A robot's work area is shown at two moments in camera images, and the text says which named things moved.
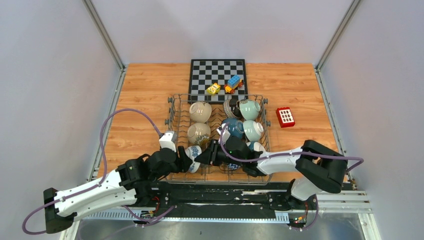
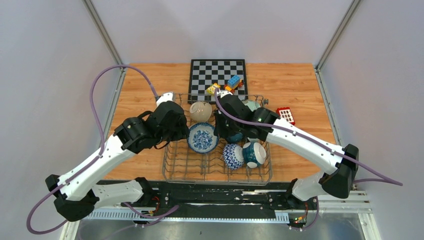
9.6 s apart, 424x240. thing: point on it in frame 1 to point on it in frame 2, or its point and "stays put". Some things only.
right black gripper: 210,156 to 218,131
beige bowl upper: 200,111 stays put
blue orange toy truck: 232,84 stays put
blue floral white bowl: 193,151 to 201,138
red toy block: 285,117 stays put
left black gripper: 183,162 to 182,131
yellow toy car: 214,88 stays put
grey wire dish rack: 222,134 stays put
